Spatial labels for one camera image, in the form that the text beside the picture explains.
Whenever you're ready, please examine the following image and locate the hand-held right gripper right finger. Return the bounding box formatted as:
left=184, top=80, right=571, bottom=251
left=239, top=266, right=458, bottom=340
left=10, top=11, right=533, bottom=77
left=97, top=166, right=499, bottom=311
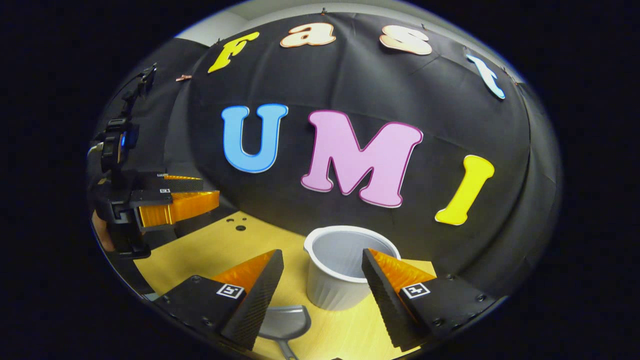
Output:
left=361, top=248, right=497, bottom=353

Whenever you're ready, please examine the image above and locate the white ribbed garbage bin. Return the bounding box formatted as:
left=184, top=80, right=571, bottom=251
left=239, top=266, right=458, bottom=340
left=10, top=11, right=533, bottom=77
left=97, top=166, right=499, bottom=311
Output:
left=303, top=225, right=402, bottom=312

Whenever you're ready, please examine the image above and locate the black backdrop cloth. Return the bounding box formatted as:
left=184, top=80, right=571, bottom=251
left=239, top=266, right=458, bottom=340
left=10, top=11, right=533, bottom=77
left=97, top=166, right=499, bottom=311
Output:
left=95, top=12, right=563, bottom=301

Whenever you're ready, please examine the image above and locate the wooden desktop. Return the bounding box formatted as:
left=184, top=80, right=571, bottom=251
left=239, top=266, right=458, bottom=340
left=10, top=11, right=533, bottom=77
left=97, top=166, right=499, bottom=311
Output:
left=134, top=210, right=438, bottom=360

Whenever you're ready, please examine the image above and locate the grey plastic dustpan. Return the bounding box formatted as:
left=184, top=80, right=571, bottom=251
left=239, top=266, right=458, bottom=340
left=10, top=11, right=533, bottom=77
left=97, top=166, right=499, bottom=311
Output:
left=257, top=305, right=312, bottom=360

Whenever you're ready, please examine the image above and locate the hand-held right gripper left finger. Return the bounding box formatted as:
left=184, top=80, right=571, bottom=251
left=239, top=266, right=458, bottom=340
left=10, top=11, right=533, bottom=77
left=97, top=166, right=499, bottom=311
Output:
left=152, top=249, right=285, bottom=352

